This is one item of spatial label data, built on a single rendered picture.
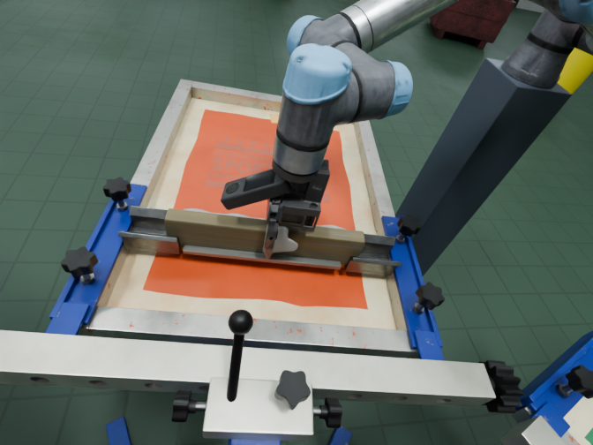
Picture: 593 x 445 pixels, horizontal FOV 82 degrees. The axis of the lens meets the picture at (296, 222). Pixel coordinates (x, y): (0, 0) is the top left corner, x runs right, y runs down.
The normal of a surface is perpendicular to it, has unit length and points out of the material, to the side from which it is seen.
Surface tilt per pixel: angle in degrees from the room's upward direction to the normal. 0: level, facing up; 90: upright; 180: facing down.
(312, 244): 90
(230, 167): 0
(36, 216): 0
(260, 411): 0
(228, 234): 90
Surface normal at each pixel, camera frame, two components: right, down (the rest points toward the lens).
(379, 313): 0.18, -0.66
